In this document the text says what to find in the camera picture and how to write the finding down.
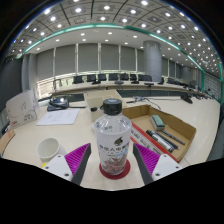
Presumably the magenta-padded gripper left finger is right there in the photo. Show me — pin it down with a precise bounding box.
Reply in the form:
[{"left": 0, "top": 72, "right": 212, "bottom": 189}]
[{"left": 41, "top": 142, "right": 92, "bottom": 186}]

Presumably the clear bottle with black cap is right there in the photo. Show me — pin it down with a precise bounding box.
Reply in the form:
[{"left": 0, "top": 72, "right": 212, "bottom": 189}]
[{"left": 92, "top": 98, "right": 133, "bottom": 176}]

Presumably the white-barrelled marker pen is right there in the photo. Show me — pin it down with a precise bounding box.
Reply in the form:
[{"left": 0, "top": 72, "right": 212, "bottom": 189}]
[{"left": 145, "top": 129, "right": 175, "bottom": 153}]

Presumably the white paper sheet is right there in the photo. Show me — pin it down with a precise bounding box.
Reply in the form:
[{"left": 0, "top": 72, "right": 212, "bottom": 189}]
[{"left": 35, "top": 108, "right": 81, "bottom": 127}]

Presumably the long curved conference desk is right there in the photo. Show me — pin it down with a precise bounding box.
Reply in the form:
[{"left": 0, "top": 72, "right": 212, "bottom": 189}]
[{"left": 49, "top": 79, "right": 214, "bottom": 102}]

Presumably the small open white box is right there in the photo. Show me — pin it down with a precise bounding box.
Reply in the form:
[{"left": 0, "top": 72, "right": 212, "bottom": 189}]
[{"left": 83, "top": 89, "right": 124, "bottom": 123}]

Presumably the black table microphone base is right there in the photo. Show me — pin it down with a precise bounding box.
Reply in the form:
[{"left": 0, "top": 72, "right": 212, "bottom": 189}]
[{"left": 179, "top": 94, "right": 194, "bottom": 105}]

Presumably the large white cardboard box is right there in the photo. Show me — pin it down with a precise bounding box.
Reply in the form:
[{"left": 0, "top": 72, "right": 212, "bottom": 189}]
[{"left": 5, "top": 88, "right": 41, "bottom": 130}]

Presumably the brown paper envelope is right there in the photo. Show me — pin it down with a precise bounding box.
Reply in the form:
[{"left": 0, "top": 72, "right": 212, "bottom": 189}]
[{"left": 0, "top": 129, "right": 17, "bottom": 157}]

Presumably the black marker pen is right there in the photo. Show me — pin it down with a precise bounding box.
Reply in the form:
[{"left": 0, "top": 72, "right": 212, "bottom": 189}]
[{"left": 159, "top": 130, "right": 186, "bottom": 146}]

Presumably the open brown box, red side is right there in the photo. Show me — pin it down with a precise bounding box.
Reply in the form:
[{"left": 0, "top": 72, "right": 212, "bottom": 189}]
[{"left": 121, "top": 104, "right": 198, "bottom": 163}]

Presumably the black desk telephone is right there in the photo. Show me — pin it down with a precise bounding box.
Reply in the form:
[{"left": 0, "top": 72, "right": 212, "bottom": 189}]
[{"left": 47, "top": 96, "right": 70, "bottom": 112}]

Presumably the group of round ceiling lights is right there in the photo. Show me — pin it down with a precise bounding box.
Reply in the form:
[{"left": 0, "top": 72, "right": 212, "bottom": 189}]
[{"left": 9, "top": 0, "right": 224, "bottom": 73}]

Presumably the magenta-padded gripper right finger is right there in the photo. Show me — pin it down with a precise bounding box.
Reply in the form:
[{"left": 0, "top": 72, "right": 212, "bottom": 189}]
[{"left": 132, "top": 142, "right": 184, "bottom": 186}]

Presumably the white mug with yellow handle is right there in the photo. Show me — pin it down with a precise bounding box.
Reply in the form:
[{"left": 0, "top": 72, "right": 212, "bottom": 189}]
[{"left": 35, "top": 137, "right": 68, "bottom": 169}]

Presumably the teal whiteboard eraser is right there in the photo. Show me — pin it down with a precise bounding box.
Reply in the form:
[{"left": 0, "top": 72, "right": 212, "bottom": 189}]
[{"left": 149, "top": 114, "right": 166, "bottom": 132}]

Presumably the flat round red coaster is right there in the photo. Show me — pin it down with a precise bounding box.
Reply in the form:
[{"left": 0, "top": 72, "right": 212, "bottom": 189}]
[{"left": 98, "top": 159, "right": 132, "bottom": 181}]

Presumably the row of black office chairs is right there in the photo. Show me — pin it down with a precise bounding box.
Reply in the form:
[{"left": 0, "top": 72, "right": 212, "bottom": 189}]
[{"left": 72, "top": 73, "right": 203, "bottom": 90}]

